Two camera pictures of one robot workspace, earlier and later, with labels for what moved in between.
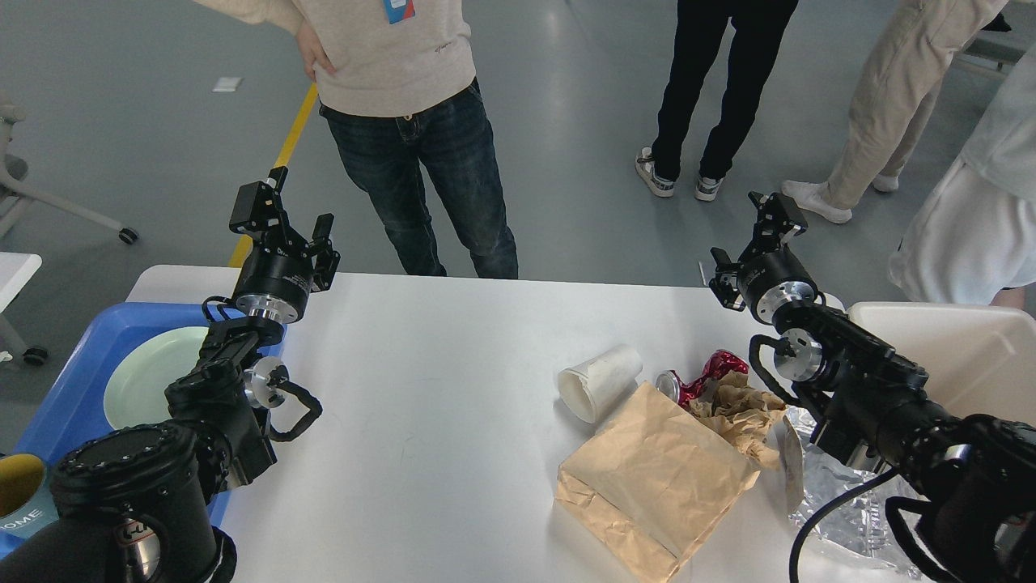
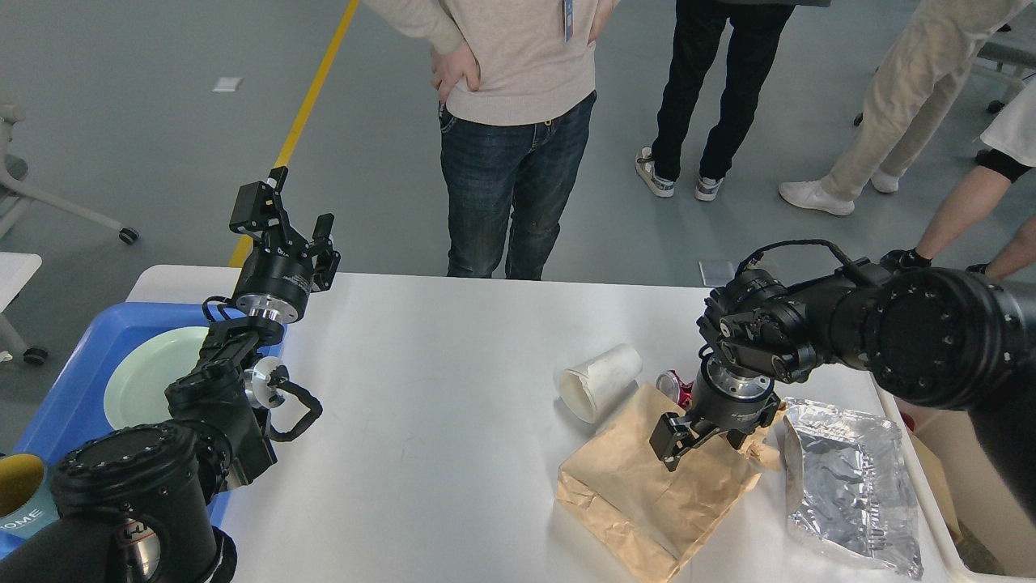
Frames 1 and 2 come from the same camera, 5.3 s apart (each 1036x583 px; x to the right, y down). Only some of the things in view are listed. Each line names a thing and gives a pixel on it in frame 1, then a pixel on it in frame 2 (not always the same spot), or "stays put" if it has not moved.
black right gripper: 768,274 to 727,398
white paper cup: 590,388 stays put
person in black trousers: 701,28 stays put
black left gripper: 275,276 stays put
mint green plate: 135,393 stays put
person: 405,93 to 516,85
